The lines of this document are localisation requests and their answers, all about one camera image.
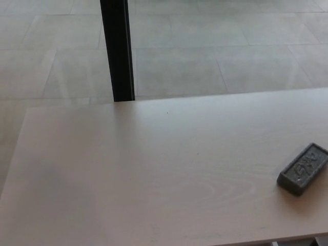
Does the white frame under desk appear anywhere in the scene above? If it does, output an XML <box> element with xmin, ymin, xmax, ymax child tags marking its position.
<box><xmin>270</xmin><ymin>236</ymin><xmax>328</xmax><ymax>246</ymax></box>

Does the black vertical metal post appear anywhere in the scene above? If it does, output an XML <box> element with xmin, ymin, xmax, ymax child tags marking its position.
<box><xmin>99</xmin><ymin>0</ymin><xmax>136</xmax><ymax>103</ymax></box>

